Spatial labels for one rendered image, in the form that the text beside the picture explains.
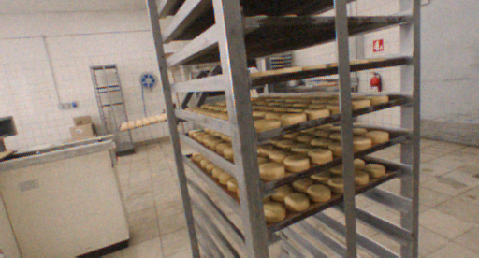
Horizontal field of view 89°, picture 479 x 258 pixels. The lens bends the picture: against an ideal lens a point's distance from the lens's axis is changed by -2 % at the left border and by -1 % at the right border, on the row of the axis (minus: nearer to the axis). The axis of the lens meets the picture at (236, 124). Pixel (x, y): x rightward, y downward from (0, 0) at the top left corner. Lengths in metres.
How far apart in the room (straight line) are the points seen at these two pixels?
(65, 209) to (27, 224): 0.24
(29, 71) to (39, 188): 4.41
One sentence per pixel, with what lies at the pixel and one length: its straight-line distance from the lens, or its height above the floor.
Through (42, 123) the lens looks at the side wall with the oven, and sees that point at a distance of 6.38.
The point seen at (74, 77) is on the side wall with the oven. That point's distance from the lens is 6.20.
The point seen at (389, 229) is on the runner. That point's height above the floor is 0.77.
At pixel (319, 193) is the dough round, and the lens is 0.58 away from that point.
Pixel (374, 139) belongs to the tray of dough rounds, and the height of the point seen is 1.05.
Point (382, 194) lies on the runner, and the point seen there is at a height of 0.87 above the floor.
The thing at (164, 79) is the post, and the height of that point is 1.26.
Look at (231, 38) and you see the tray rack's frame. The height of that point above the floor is 1.29.
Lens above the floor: 1.23
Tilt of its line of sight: 10 degrees down
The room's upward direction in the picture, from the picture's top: 7 degrees counter-clockwise
